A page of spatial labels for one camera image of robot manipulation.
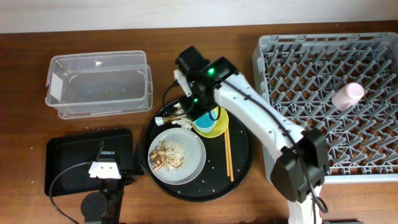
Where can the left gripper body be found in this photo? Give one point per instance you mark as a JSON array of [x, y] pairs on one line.
[[130, 175]]

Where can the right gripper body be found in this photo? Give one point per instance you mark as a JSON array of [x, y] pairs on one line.
[[196, 107]]

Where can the blue cup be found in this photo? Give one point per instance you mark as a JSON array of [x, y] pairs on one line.
[[206, 123]]

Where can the yellow bowl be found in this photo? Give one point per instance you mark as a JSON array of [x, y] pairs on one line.
[[220, 126]]

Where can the pink cup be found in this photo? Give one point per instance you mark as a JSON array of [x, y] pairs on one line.
[[348, 96]]

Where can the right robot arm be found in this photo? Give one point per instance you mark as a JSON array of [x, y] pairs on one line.
[[296, 159]]

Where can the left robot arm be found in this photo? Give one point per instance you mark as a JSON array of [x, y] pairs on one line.
[[104, 206]]

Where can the grey dishwasher rack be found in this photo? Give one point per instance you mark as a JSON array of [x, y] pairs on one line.
[[299, 74]]

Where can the crumpled white napkin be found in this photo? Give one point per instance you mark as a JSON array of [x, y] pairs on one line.
[[185, 122]]

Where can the gold foil wrapper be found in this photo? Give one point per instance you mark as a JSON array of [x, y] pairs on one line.
[[177, 114]]

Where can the black rectangular tray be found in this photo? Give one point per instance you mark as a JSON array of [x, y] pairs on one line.
[[68, 151]]

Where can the round black serving tray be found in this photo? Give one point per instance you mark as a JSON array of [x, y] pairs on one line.
[[212, 182]]

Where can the grey plate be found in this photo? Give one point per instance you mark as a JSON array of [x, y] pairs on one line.
[[193, 164]]

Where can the food scraps with rice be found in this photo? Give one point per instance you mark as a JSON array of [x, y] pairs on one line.
[[169, 155]]

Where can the clear plastic storage bin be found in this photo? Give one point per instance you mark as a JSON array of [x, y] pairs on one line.
[[99, 84]]

